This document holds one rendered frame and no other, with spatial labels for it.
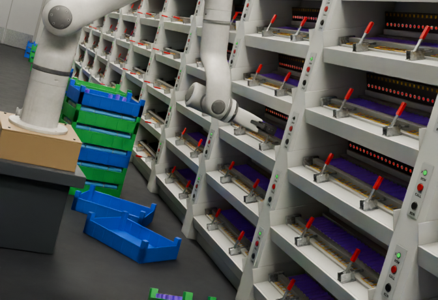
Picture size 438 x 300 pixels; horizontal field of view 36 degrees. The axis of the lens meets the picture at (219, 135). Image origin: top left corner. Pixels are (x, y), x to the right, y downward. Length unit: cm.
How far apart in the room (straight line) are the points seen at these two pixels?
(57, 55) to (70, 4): 17
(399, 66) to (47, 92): 109
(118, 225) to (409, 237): 142
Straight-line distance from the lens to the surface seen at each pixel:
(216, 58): 220
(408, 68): 172
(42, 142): 218
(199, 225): 276
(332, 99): 211
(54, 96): 222
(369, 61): 188
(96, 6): 217
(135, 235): 268
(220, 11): 220
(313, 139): 215
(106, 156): 307
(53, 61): 220
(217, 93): 215
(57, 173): 217
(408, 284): 157
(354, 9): 216
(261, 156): 234
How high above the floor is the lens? 75
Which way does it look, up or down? 6 degrees down
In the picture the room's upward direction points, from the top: 16 degrees clockwise
